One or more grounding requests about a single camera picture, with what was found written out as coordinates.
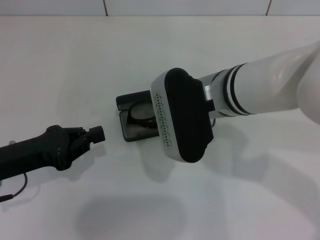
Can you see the black glasses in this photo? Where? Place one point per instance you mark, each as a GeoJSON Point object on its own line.
{"type": "Point", "coordinates": [140, 123]}

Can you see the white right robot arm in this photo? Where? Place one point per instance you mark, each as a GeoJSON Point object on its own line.
{"type": "Point", "coordinates": [262, 85]}

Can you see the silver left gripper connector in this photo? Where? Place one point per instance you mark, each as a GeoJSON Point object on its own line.
{"type": "Point", "coordinates": [11, 142]}

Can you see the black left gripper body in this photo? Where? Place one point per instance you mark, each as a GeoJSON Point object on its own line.
{"type": "Point", "coordinates": [37, 152]}

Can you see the black glasses case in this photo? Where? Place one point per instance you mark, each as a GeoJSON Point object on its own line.
{"type": "Point", "coordinates": [140, 135]}

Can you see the silver right camera bracket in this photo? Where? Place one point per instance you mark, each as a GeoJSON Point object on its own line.
{"type": "Point", "coordinates": [208, 91]}

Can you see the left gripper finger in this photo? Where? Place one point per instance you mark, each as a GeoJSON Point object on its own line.
{"type": "Point", "coordinates": [96, 132]}
{"type": "Point", "coordinates": [85, 143]}

